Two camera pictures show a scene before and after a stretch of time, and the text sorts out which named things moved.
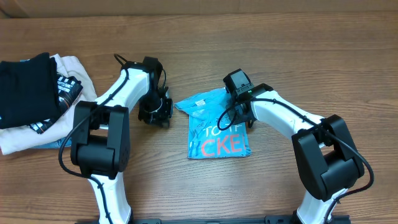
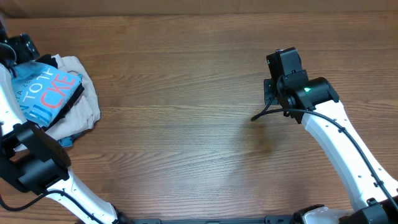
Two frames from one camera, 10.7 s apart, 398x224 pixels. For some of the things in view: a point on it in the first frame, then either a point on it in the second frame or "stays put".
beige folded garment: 18,139 stays put
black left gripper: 163,116 → 23,47
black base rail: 232,219 stays put
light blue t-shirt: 206,139 → 43,92
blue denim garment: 56,144 stays put
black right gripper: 233,112 → 269,88
